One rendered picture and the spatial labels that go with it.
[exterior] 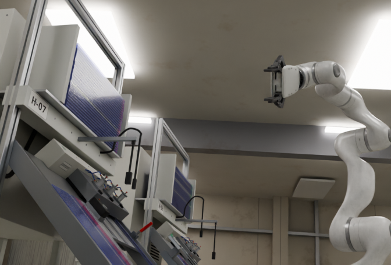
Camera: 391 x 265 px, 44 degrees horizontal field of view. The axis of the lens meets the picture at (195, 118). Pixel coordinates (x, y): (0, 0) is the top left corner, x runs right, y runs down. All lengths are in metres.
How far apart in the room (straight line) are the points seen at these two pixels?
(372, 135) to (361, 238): 0.41
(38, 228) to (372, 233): 1.24
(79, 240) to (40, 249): 4.34
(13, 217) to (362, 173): 1.29
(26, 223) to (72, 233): 0.54
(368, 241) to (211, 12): 2.99
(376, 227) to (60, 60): 1.25
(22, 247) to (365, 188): 4.52
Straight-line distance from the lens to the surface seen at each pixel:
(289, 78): 1.56
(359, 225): 1.82
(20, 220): 1.90
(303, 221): 10.42
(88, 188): 1.80
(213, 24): 4.53
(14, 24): 1.89
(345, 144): 2.00
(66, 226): 1.43
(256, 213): 10.35
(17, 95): 1.63
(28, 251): 5.79
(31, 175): 1.54
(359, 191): 1.89
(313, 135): 6.54
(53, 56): 1.83
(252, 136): 6.44
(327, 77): 1.65
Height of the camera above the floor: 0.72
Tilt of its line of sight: 23 degrees up
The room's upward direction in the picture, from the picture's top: 5 degrees clockwise
